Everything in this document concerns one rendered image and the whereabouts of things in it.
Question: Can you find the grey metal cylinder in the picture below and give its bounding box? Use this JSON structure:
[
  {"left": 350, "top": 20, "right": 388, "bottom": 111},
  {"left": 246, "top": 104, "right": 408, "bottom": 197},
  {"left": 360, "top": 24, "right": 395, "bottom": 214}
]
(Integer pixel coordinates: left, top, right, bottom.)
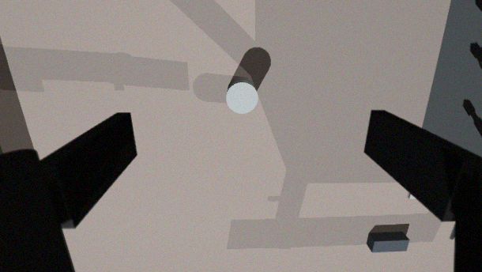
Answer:
[{"left": 226, "top": 77, "right": 258, "bottom": 114}]

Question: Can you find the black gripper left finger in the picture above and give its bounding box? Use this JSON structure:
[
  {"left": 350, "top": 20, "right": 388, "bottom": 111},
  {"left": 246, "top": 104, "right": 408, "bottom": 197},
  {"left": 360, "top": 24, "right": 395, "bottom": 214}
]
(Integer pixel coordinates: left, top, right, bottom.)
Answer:
[{"left": 0, "top": 112, "right": 137, "bottom": 272}]

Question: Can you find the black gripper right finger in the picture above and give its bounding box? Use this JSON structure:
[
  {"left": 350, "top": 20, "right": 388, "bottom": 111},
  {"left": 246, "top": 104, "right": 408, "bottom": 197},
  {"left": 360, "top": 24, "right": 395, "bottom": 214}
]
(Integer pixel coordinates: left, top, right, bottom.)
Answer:
[{"left": 363, "top": 110, "right": 482, "bottom": 272}]

